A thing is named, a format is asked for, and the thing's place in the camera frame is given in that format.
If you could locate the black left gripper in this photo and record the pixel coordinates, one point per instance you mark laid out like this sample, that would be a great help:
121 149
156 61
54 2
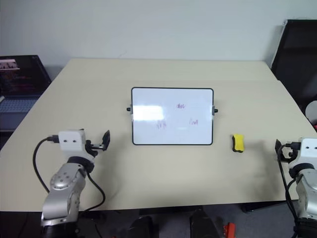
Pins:
91 146

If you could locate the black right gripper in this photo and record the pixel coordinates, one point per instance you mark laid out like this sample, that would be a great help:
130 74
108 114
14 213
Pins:
287 155

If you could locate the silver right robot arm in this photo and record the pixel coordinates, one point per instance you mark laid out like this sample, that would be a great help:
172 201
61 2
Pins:
308 188

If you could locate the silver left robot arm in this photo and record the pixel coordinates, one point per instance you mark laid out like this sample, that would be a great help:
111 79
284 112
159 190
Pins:
65 184

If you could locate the yellow and black eraser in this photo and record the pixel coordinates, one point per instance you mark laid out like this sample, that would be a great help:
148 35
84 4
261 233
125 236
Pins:
239 142

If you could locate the white round object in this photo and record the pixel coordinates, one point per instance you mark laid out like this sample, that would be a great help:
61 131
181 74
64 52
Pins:
311 112

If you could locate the small black-framed whiteboard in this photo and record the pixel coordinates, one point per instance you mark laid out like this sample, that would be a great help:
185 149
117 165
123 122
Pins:
173 116

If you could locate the red plastic object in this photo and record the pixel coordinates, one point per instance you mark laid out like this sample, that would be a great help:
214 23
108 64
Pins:
229 229

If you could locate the open laptop computer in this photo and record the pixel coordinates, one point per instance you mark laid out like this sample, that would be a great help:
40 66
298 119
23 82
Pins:
18 81

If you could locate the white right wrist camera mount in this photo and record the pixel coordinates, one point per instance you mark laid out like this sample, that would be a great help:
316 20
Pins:
307 150

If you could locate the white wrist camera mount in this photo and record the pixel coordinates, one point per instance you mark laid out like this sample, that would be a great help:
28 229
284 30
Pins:
307 150
71 140

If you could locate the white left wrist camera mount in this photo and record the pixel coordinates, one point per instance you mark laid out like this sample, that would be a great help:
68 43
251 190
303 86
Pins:
71 140

